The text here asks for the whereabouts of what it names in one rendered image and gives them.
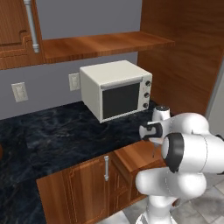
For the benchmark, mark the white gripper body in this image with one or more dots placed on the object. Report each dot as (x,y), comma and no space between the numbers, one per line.
(157,141)

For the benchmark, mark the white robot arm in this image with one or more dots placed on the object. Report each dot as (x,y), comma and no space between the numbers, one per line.
(186,151)

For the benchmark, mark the open wooden drawer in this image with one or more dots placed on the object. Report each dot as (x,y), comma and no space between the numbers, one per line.
(137,154)

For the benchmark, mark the tall wooden cabinet panel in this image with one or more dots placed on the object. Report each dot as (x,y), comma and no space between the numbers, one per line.
(180,58)

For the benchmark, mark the wooden upper cabinet door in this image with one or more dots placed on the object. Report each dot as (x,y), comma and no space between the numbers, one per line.
(14,35)

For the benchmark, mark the grey fridge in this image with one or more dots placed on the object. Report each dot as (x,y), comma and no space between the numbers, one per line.
(216,102)

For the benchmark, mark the white toaster oven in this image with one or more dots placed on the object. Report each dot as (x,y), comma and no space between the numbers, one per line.
(96,87)

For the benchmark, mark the white wall outlet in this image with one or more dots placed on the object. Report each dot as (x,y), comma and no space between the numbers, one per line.
(19,92)
(74,81)

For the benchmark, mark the wooden wall shelf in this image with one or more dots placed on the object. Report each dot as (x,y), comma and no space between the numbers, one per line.
(99,45)

